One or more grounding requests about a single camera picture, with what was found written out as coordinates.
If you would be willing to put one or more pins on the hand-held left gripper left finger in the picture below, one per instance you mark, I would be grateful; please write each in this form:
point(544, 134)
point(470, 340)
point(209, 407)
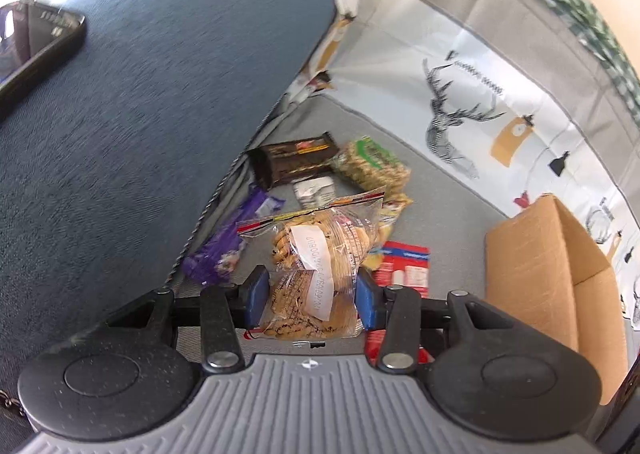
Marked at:
point(256, 296)

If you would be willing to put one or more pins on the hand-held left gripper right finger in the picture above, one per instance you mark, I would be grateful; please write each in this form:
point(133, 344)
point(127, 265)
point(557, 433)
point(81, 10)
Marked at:
point(366, 299)

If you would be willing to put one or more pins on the clear cookie bag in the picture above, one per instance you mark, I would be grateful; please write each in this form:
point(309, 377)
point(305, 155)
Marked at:
point(350, 234)
point(295, 309)

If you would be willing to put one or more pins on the brown cardboard box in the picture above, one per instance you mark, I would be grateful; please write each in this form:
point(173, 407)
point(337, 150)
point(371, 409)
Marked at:
point(530, 274)

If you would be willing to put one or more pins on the red snack packet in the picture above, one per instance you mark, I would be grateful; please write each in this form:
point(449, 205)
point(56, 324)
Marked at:
point(407, 269)

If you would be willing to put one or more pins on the purple snack packet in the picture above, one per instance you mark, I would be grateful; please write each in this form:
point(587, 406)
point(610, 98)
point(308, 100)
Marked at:
point(225, 244)

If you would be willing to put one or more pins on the yellow snack packet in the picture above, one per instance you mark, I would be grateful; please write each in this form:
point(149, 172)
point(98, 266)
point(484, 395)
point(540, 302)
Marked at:
point(395, 211)

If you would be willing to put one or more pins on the small silver packet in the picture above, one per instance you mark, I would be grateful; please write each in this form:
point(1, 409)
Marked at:
point(312, 190)

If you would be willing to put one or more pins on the green label rice cracker packet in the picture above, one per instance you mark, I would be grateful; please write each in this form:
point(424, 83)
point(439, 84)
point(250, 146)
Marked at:
point(372, 164)

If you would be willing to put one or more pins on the dark brown chocolate packet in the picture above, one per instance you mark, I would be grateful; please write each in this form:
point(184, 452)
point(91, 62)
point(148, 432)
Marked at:
point(295, 157)

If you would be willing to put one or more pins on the blue fabric cushion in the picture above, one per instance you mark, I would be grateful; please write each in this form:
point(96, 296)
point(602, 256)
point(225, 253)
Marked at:
point(140, 134)

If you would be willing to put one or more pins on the deer print sofa cover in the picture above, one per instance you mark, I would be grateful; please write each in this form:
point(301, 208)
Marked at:
point(465, 84)

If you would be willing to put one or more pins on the black smartphone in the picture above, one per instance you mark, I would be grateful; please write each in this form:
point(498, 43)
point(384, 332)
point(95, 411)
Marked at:
point(35, 49)

